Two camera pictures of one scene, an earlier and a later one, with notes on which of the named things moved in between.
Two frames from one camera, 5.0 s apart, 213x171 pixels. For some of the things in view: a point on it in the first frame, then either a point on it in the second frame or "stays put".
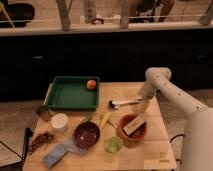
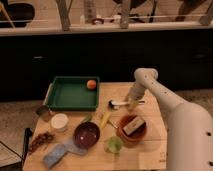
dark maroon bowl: (86, 134) stays put
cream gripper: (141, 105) → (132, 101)
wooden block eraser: (134, 125) stays put
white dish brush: (115, 104) stays put
